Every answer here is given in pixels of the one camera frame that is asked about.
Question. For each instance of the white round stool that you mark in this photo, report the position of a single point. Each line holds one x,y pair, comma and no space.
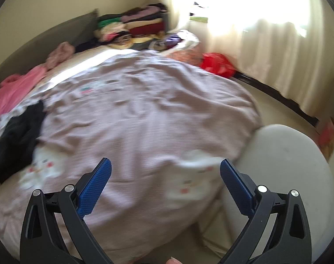
279,165

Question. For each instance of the red plastic bag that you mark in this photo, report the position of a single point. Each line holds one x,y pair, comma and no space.
216,63

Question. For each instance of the person's right hand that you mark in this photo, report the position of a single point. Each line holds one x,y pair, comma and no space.
173,261

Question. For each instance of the pink fuzzy garment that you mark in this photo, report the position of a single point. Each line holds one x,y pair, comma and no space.
61,53

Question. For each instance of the black sweater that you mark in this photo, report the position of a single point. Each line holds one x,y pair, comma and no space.
18,143

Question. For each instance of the printed pink bed cover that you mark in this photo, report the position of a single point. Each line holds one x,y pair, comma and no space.
142,115

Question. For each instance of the pink quilt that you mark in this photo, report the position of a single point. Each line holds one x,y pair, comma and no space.
15,90

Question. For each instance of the grey quilted headboard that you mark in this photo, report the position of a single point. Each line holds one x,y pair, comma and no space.
45,41

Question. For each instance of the orange patterned cloth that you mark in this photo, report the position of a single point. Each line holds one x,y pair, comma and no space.
184,56

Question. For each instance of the white plastic bag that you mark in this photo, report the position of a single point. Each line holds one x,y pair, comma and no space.
190,40

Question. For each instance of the pile of folded clothes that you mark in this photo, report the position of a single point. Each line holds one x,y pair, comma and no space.
139,24

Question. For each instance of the white curtain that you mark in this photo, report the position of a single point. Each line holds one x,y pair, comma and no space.
279,55

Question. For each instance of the dark garment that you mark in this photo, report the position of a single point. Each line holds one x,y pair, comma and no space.
87,44

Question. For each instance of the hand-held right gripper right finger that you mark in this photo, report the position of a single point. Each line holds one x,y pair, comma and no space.
237,187

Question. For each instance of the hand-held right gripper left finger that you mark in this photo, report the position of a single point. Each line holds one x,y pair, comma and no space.
95,187

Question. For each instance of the purple cloth item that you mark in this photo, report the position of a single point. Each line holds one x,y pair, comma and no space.
173,40

